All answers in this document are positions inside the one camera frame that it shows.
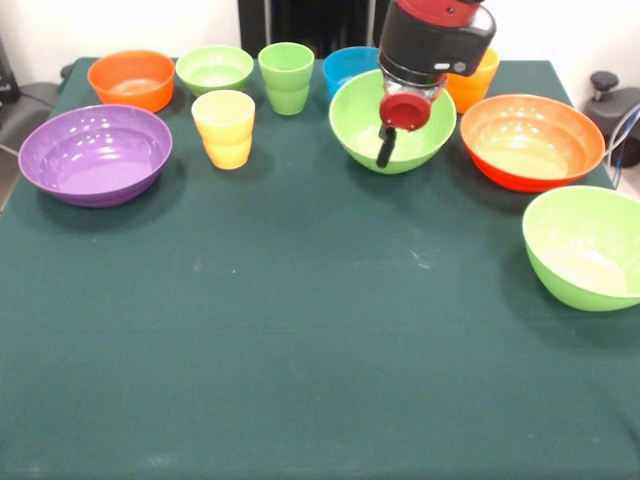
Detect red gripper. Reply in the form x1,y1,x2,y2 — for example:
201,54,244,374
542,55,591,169
375,91,433,170

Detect large green plastic bowl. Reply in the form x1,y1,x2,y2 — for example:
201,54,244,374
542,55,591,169
522,185,640,313
328,68,458,175

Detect blue plastic bowl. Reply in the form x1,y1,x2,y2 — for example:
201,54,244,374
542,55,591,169
321,46,382,100

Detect yellow plastic cup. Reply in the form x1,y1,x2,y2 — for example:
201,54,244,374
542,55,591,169
191,89,257,171
446,48,501,115

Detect green plastic cup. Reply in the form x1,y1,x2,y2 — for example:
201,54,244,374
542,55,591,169
257,42,316,117

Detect large orange plastic bowl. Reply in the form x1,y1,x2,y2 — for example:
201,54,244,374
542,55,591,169
459,93,607,194

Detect small green plastic bowl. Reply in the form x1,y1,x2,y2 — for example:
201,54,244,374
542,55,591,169
175,44,255,98

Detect dark green table cloth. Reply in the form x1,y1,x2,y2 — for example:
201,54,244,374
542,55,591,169
0,57,640,480

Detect black knobbed equipment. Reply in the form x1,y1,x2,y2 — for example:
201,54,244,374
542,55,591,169
584,71,640,169

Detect small orange plastic bowl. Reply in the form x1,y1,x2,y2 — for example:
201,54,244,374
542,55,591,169
87,49,177,114

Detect purple plastic bowl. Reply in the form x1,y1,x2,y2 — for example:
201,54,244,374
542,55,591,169
18,103,174,209

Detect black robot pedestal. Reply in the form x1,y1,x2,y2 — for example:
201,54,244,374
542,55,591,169
237,0,396,54

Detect blue and white cables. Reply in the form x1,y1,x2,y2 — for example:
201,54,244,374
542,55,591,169
602,102,640,191

